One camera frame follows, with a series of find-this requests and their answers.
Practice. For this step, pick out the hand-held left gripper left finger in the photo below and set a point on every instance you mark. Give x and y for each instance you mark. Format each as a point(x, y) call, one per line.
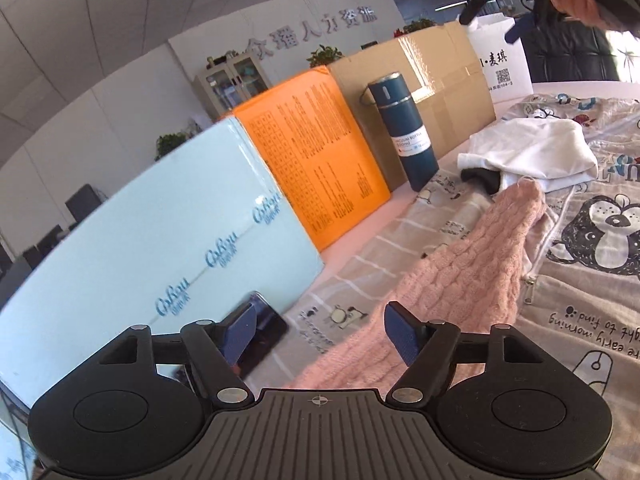
point(241, 336)

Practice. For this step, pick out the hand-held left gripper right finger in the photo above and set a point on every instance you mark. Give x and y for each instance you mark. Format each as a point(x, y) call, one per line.
point(400, 336)

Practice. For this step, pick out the pink knitted sweater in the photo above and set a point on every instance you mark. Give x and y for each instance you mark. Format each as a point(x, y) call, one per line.
point(450, 280)

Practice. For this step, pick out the white garment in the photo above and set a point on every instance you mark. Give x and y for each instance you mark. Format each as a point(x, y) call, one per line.
point(540, 152)

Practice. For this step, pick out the black smartphone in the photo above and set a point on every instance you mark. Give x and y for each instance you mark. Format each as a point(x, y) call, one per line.
point(269, 322)

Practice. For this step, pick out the white tote bag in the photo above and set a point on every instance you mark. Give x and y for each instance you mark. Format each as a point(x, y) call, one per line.
point(502, 67)

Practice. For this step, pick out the black leather headboard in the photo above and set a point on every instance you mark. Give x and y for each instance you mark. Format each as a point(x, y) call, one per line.
point(570, 55)

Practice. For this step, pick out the potted green plant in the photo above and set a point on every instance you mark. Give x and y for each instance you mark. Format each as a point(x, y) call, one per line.
point(326, 55)
point(172, 144)
point(415, 27)

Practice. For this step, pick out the large taped cardboard box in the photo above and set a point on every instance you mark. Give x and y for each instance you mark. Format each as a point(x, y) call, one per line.
point(440, 75)

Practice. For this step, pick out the light blue box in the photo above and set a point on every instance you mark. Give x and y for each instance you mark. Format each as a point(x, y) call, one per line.
point(150, 245)

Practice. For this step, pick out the blue vacuum bottle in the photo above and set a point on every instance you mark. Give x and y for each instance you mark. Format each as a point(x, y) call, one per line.
point(407, 135)

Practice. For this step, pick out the black garment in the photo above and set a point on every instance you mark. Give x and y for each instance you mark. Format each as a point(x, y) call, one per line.
point(482, 180)

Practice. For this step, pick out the orange printed box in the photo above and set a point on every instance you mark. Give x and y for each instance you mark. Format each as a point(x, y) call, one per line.
point(310, 160)

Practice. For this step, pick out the cartoon printed blanket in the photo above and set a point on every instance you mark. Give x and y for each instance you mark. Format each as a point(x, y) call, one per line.
point(595, 320)

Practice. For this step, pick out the glass door cabinet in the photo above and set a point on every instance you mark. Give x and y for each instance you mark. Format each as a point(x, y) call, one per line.
point(232, 85)

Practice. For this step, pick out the grey wall lettering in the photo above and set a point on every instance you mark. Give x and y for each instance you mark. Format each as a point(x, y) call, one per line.
point(310, 30)

